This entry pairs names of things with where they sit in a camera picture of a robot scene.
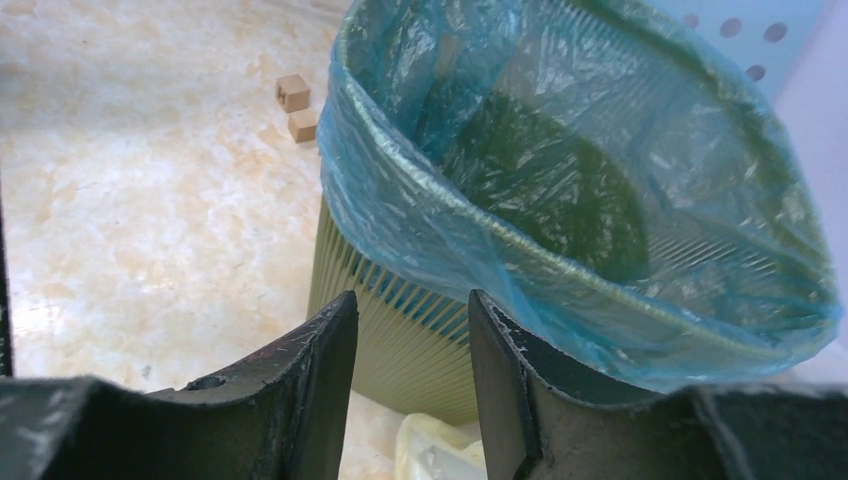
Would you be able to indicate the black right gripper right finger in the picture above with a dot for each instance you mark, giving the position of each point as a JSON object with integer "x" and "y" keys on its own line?
{"x": 544, "y": 415}

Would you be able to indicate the blue plastic trash bag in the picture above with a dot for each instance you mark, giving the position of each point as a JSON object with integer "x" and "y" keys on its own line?
{"x": 530, "y": 166}

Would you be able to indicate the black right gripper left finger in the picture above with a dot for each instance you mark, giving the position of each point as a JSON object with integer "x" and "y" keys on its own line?
{"x": 279, "y": 413}

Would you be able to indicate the wooden letter cube H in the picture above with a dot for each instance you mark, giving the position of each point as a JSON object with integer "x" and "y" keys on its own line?
{"x": 292, "y": 93}

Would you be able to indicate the olive green plastic trash bin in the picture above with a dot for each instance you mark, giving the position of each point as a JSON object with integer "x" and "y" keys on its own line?
{"x": 404, "y": 351}

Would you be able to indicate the plain wooden cube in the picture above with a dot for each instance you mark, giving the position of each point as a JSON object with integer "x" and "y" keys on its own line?
{"x": 302, "y": 125}

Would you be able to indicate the large translucent yellow plastic bag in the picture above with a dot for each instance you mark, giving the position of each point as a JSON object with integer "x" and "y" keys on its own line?
{"x": 430, "y": 449}

